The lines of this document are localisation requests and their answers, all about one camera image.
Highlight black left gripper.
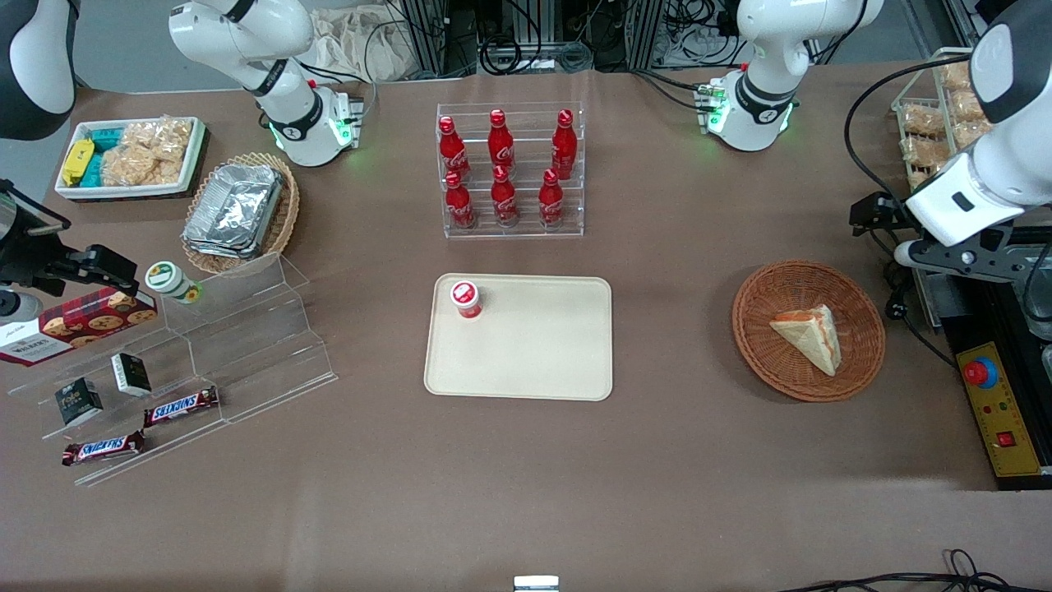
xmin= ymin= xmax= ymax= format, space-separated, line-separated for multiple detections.
xmin=850 ymin=192 xmax=915 ymax=239

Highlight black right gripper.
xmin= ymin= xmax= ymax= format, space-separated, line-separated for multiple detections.
xmin=0 ymin=183 xmax=140 ymax=298

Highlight triangular sandwich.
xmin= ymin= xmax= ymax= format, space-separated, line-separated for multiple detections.
xmin=769 ymin=303 xmax=842 ymax=377

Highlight white rectangular snack tray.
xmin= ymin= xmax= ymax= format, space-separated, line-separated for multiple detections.
xmin=54 ymin=116 xmax=207 ymax=201

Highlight round brown wicker basket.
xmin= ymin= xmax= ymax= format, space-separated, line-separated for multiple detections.
xmin=731 ymin=260 xmax=887 ymax=403

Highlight oval light wicker basket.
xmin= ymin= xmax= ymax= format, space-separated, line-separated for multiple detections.
xmin=181 ymin=152 xmax=301 ymax=276

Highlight beige plastic tray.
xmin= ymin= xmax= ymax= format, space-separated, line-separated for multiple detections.
xmin=423 ymin=274 xmax=614 ymax=402

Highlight green-lidded white jar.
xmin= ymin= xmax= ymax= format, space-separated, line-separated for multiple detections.
xmin=145 ymin=261 xmax=204 ymax=306

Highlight red tartan cookie box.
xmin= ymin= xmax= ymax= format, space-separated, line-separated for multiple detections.
xmin=0 ymin=286 xmax=159 ymax=368

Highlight small black box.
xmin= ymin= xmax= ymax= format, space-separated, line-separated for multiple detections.
xmin=54 ymin=377 xmax=105 ymax=428
xmin=111 ymin=352 xmax=154 ymax=399

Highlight clear bag of crackers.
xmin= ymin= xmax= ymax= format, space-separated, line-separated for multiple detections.
xmin=99 ymin=145 xmax=183 ymax=187
xmin=123 ymin=117 xmax=195 ymax=162

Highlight yellow snack packet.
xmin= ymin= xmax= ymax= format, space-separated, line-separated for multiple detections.
xmin=62 ymin=138 xmax=96 ymax=187

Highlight stacked aluminium foil trays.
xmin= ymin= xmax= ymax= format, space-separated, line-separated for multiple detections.
xmin=181 ymin=163 xmax=285 ymax=261

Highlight Snickers chocolate bar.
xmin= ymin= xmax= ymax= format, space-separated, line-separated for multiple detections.
xmin=143 ymin=386 xmax=221 ymax=429
xmin=62 ymin=429 xmax=147 ymax=468

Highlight clear acrylic stepped stand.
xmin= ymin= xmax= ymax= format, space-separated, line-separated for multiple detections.
xmin=7 ymin=251 xmax=339 ymax=488

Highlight black appliance housing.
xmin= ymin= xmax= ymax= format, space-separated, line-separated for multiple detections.
xmin=925 ymin=226 xmax=1052 ymax=493

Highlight steel pan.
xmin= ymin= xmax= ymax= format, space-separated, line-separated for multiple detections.
xmin=1019 ymin=280 xmax=1052 ymax=343

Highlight yellow control panel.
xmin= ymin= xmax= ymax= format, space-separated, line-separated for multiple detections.
xmin=956 ymin=341 xmax=1046 ymax=479

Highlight red cola bottle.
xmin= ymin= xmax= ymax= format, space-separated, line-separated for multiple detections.
xmin=445 ymin=171 xmax=476 ymax=230
xmin=487 ymin=109 xmax=516 ymax=173
xmin=490 ymin=164 xmax=519 ymax=229
xmin=550 ymin=109 xmax=579 ymax=181
xmin=538 ymin=169 xmax=566 ymax=229
xmin=438 ymin=115 xmax=470 ymax=182

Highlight beige cloth bag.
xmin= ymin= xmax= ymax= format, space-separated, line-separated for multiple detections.
xmin=307 ymin=5 xmax=413 ymax=83

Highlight clear acrylic bottle rack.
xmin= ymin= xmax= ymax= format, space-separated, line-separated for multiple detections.
xmin=436 ymin=101 xmax=586 ymax=239

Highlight red-capped small cup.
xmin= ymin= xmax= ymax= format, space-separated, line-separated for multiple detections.
xmin=449 ymin=280 xmax=483 ymax=321

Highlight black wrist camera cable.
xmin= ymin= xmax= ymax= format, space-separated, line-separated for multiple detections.
xmin=844 ymin=51 xmax=976 ymax=228

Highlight black power cable with plug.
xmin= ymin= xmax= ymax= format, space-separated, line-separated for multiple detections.
xmin=883 ymin=247 xmax=959 ymax=368

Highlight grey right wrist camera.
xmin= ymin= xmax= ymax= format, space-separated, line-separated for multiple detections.
xmin=0 ymin=289 xmax=44 ymax=323

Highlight white wire basket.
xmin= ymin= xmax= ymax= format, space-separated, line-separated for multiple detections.
xmin=891 ymin=48 xmax=983 ymax=198

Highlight black base cable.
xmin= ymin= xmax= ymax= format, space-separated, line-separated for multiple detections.
xmin=296 ymin=59 xmax=379 ymax=124
xmin=631 ymin=67 xmax=717 ymax=113

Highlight aluminium frame post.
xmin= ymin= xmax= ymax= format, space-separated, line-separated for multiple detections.
xmin=631 ymin=0 xmax=668 ymax=72
xmin=396 ymin=0 xmax=463 ymax=80

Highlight black floor cable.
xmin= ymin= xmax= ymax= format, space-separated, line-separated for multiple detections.
xmin=777 ymin=548 xmax=1052 ymax=592

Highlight black cable bundle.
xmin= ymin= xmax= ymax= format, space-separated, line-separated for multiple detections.
xmin=475 ymin=0 xmax=594 ymax=76

